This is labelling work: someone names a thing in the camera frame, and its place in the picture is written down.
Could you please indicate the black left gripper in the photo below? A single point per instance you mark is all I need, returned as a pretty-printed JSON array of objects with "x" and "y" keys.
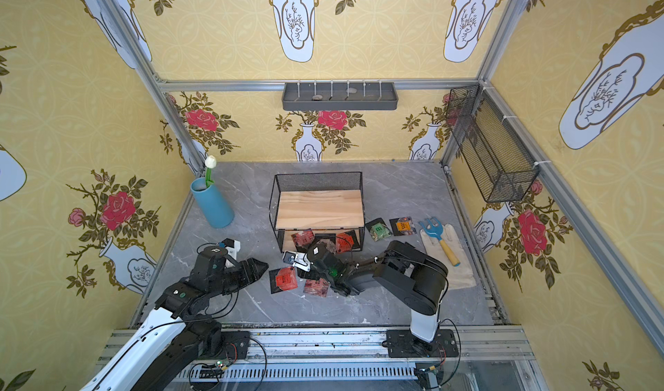
[{"x": 241, "y": 272}]

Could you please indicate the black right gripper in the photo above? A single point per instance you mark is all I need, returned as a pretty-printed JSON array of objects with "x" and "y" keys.
[{"x": 316, "y": 256}]

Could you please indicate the pink label black tea bag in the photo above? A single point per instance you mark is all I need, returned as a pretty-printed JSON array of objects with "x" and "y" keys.
[{"x": 318, "y": 288}]

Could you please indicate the red label tea bag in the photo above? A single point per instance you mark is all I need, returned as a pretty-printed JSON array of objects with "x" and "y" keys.
[{"x": 283, "y": 279}]

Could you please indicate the green label tea bag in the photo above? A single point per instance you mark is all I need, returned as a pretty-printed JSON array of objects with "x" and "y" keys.
[{"x": 378, "y": 229}]

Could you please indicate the orange label tea bag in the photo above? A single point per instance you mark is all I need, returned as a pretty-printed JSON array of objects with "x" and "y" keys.
[{"x": 402, "y": 226}]

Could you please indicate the red tea bag shelf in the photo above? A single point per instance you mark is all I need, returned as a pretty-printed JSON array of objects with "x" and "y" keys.
[{"x": 344, "y": 242}]

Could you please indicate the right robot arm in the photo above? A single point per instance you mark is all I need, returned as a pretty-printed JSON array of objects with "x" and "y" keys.
[{"x": 416, "y": 279}]

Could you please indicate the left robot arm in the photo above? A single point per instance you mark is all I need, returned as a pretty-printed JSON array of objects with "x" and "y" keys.
[{"x": 177, "y": 331}]

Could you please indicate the blue vase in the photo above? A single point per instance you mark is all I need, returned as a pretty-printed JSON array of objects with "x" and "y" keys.
[{"x": 213, "y": 204}]

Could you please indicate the white tulip flower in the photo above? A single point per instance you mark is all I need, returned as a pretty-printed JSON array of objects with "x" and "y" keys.
[{"x": 210, "y": 164}]

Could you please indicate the blue garden hand rake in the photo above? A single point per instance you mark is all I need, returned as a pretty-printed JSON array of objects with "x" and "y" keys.
[{"x": 434, "y": 228}]

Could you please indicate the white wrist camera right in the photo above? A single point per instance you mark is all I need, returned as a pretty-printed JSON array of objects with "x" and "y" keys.
[{"x": 298, "y": 260}]

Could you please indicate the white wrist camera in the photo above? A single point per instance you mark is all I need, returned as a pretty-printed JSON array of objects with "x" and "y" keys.
[
  {"x": 298, "y": 260},
  {"x": 232, "y": 247}
]

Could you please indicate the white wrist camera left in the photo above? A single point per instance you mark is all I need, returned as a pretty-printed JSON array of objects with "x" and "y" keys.
[{"x": 232, "y": 247}]

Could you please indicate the black wire mesh shelf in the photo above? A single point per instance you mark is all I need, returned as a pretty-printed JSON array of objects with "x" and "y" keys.
[{"x": 324, "y": 203}]

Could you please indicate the grey wall rack tray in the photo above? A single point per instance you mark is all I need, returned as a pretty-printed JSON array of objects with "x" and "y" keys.
[{"x": 340, "y": 95}]

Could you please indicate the black wire wall basket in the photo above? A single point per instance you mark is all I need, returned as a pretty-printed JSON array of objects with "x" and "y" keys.
[{"x": 502, "y": 166}]

